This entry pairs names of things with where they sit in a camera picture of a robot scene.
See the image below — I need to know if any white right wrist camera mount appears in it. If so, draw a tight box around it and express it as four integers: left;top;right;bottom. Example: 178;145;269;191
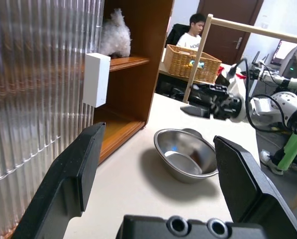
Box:
226;71;249;124

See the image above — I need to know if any white door handle block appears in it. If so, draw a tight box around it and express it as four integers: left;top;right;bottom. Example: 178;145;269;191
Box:
83;52;111;109

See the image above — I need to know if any green cylinder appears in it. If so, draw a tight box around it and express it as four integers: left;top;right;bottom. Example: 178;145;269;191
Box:
277;133;297;171

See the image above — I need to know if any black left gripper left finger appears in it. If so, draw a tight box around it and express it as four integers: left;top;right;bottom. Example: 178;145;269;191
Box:
10;121;106;239

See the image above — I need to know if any light wooden frame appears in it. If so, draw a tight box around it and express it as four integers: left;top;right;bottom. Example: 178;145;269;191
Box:
182;14;297;104

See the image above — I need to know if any white plush toy knit sweater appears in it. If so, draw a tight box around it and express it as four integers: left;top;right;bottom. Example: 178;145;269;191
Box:
99;7;133;57

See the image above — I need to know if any yellow wicker basket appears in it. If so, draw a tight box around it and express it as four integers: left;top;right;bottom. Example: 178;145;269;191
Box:
164;44;223;83

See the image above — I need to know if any seated person white shirt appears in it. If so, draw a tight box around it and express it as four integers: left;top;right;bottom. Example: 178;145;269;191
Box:
175;12;206;52

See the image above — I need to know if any brown room door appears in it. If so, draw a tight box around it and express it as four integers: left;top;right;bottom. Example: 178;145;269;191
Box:
198;0;265;65

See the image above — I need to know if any stainless steel bowl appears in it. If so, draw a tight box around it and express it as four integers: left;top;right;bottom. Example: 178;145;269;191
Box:
153;128;219;184

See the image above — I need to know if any ribbed glass sliding door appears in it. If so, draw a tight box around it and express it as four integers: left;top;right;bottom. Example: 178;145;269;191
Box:
0;0;105;237

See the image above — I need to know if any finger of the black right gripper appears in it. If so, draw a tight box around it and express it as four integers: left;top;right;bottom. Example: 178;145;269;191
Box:
180;105;211;119
192;84;211;101

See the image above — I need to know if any white shoe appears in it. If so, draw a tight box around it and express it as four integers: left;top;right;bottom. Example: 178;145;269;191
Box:
260;149;285;175

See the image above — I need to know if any black office chair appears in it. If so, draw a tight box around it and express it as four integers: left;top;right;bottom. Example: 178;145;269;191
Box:
167;23;190;49

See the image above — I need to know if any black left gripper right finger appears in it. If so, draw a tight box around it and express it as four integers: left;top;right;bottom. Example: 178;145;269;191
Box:
212;135;297;239

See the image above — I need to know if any brown wooden cabinet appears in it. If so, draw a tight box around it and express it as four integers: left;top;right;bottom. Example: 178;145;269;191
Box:
2;0;175;239

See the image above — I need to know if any computer monitor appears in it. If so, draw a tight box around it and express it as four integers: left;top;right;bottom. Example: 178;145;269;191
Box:
271;39;297;67

